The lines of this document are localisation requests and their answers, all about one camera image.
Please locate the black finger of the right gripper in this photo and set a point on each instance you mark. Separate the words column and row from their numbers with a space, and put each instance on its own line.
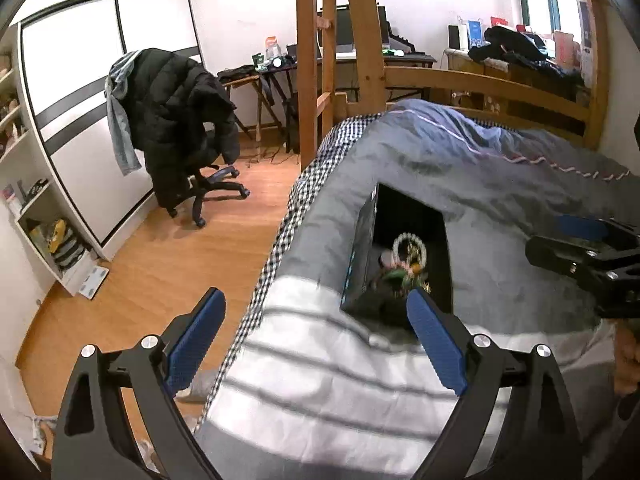
column 558, row 256
column 591, row 229

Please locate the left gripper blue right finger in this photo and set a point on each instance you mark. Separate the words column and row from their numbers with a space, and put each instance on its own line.
column 474, row 368

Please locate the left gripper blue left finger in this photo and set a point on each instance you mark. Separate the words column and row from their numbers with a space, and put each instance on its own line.
column 158, row 367

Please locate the green jade bangle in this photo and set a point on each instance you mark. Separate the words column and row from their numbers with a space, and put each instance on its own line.
column 398, row 279

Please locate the black jewelry box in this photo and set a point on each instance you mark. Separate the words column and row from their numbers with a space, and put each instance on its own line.
column 386, row 214

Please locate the right hand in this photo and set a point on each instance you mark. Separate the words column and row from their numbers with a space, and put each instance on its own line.
column 626, row 357

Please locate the grey duvet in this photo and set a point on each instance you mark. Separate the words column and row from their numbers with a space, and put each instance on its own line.
column 495, row 189

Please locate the white bathroom scale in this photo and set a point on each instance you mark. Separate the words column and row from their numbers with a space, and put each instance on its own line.
column 93, row 281

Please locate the striped white blanket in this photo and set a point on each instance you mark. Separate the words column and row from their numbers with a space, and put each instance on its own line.
column 311, row 394

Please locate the black clothes pile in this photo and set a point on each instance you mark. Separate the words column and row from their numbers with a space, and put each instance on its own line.
column 507, row 45

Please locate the black office chair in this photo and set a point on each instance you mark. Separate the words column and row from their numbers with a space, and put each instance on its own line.
column 205, row 179

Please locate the wooden dresser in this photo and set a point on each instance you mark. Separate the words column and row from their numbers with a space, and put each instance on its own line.
column 548, row 78

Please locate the white open shelf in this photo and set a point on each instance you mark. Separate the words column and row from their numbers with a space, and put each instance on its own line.
column 29, row 188

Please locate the checkered bed sheet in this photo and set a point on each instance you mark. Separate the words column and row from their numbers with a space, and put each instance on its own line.
column 304, row 191

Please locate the black puffer jacket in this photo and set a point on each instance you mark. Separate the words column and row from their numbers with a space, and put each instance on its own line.
column 181, row 118

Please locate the wooden ladder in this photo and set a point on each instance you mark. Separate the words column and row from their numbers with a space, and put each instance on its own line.
column 315, row 75

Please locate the light blue garment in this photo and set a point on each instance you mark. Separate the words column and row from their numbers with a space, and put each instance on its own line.
column 115, row 90

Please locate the small folding table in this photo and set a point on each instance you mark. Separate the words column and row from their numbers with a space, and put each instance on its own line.
column 251, row 93

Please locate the dark wooden desk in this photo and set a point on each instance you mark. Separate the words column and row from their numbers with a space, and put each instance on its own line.
column 279, row 79

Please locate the white sliding wardrobe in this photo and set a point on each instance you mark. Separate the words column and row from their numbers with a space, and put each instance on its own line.
column 65, row 55

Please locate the wooden bed frame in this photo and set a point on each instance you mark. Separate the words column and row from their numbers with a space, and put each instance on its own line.
column 375, row 79

